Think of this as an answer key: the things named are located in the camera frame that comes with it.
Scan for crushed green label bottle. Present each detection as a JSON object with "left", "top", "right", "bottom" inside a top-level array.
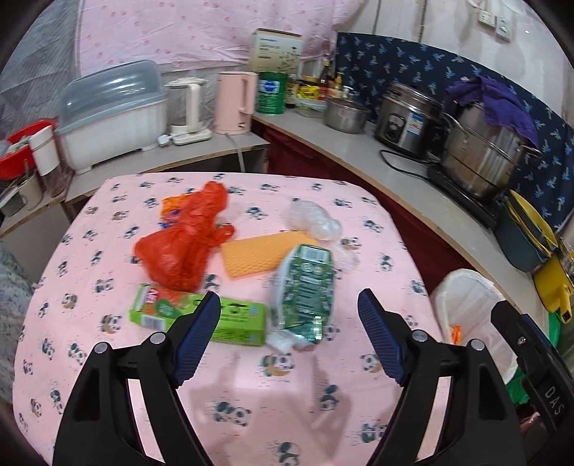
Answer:
[{"left": 267, "top": 244, "right": 337, "bottom": 352}]

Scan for black power cable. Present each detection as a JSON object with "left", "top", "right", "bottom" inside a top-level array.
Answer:
[{"left": 380, "top": 149, "right": 442, "bottom": 177}]

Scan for pink electric kettle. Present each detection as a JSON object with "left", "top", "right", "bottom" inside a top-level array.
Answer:
[{"left": 213, "top": 71, "right": 260, "bottom": 135}]

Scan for purple cloth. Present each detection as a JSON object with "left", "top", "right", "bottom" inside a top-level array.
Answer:
[{"left": 446, "top": 75, "right": 539, "bottom": 146}]

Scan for white dish box grey lid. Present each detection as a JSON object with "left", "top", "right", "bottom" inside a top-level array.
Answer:
[{"left": 55, "top": 60, "right": 170, "bottom": 175}]

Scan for large steel steamer pot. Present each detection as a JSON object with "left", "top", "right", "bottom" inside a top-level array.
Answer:
[{"left": 439, "top": 101, "right": 541, "bottom": 202}]

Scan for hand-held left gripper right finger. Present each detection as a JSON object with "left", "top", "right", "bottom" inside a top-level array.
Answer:
[{"left": 357, "top": 288, "right": 526, "bottom": 466}]

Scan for pink dotted curtain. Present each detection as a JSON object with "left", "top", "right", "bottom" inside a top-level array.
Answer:
[{"left": 74, "top": 0, "right": 359, "bottom": 81}]

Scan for stacked blue yellow basins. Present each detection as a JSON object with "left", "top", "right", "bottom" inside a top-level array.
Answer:
[{"left": 493, "top": 189, "right": 559, "bottom": 273}]

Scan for steel rice cooker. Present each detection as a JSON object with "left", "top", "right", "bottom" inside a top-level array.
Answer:
[{"left": 374, "top": 81, "right": 444, "bottom": 157}]

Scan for orange foam net sleeve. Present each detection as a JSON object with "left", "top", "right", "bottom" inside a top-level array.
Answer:
[{"left": 220, "top": 230, "right": 320, "bottom": 279}]

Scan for green cardboard box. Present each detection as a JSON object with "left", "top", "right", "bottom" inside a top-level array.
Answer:
[{"left": 129, "top": 284, "right": 267, "bottom": 347}]

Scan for white glass kettle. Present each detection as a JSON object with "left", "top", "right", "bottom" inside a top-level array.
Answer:
[{"left": 164, "top": 77, "right": 213, "bottom": 146}]

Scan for white tall cup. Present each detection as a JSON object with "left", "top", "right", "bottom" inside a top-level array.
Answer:
[{"left": 29, "top": 125, "right": 72, "bottom": 198}]

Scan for green tin can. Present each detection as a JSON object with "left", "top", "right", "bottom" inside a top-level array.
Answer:
[{"left": 255, "top": 72, "right": 288, "bottom": 116}]

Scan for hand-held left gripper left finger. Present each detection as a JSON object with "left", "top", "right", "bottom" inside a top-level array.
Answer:
[{"left": 53, "top": 291, "right": 222, "bottom": 466}]

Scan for white lined trash bin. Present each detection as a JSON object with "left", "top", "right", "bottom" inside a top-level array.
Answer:
[{"left": 429, "top": 268, "right": 518, "bottom": 385}]

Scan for blue leaf print cloth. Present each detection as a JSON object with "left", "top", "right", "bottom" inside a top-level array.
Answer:
[{"left": 334, "top": 31, "right": 574, "bottom": 234}]

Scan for clear food container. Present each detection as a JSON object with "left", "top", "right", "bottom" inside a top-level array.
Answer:
[{"left": 296, "top": 96, "right": 328, "bottom": 118}]

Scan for red plastic bowl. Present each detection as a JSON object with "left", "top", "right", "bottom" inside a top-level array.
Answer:
[{"left": 0, "top": 119, "right": 57, "bottom": 180}]

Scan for grey plastic sheet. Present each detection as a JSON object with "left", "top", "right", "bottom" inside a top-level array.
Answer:
[{"left": 0, "top": 13, "right": 86, "bottom": 135}]

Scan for small grey cup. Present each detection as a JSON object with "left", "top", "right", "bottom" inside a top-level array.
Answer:
[{"left": 0, "top": 172, "right": 43, "bottom": 218}]

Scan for red plastic bag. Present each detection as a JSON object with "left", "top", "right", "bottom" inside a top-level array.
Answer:
[{"left": 135, "top": 181, "right": 235, "bottom": 292}]

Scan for yellow enamel pot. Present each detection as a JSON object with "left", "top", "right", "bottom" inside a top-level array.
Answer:
[{"left": 533, "top": 237, "right": 574, "bottom": 323}]

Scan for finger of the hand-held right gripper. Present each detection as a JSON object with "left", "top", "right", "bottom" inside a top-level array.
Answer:
[{"left": 491, "top": 301, "right": 559, "bottom": 372}]

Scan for white carton box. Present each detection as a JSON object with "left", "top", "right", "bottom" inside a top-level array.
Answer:
[{"left": 249, "top": 28, "right": 306, "bottom": 77}]

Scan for clear plastic bag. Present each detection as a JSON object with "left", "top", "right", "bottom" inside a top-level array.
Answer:
[{"left": 282, "top": 201, "right": 359, "bottom": 272}]

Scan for small steel pot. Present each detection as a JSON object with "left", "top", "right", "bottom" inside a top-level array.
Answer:
[{"left": 324, "top": 95, "right": 373, "bottom": 134}]

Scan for black induction cooker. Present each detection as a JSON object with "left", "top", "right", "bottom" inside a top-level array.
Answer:
[{"left": 426, "top": 163, "right": 503, "bottom": 229}]

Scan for pink panda print tablecloth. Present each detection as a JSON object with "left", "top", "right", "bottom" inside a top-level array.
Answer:
[{"left": 13, "top": 172, "right": 453, "bottom": 466}]

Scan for grey floral blanket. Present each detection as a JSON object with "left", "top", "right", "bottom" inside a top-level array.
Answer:
[{"left": 0, "top": 242, "right": 34, "bottom": 404}]

